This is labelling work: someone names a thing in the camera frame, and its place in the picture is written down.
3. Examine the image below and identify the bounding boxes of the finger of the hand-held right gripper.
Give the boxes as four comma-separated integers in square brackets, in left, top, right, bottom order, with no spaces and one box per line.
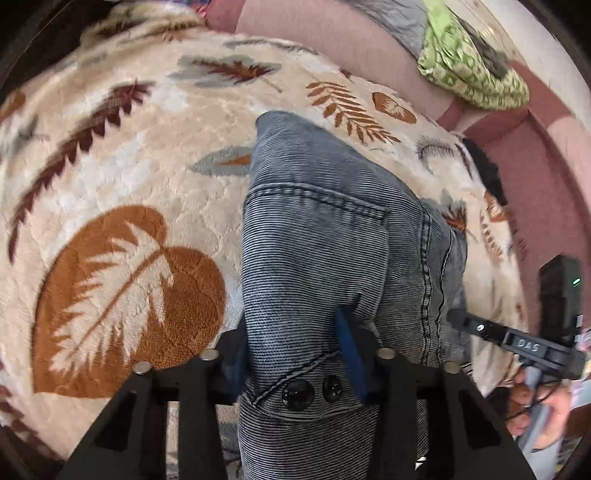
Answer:
[447,308,509,345]

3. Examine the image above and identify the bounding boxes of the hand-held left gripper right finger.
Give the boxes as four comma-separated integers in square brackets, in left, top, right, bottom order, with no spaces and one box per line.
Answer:
[335,307,539,480]

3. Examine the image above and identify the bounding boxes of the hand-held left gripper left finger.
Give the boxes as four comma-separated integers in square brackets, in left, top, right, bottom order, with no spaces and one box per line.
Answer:
[58,329,249,480]

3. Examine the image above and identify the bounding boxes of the grey-blue denim jeans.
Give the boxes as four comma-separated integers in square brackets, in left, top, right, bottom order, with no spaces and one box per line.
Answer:
[236,111,472,480]

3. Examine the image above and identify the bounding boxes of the person's right hand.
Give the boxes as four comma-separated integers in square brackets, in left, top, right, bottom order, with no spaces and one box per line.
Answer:
[509,368,584,449]

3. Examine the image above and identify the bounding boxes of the pink sofa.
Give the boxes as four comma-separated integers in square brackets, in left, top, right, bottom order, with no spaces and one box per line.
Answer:
[203,0,591,337]

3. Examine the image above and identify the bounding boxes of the black cloth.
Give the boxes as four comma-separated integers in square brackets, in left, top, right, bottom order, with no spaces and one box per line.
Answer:
[461,137,509,208]

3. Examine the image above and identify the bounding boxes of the cream leaf-print blanket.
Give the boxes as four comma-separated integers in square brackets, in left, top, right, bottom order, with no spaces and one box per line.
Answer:
[0,2,529,480]

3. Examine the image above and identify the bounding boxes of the green patterned cloth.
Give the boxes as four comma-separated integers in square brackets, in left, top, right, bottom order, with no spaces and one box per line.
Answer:
[418,0,531,110]

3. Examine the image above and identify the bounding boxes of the dark grey cloth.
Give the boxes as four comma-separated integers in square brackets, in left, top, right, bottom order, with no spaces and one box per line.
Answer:
[455,14,509,79]

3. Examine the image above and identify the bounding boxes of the grey quilted cloth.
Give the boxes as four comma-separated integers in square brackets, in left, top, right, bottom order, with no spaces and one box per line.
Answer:
[353,0,431,52]

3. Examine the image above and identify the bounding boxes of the black cable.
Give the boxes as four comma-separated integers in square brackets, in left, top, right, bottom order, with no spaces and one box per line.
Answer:
[507,364,557,423]

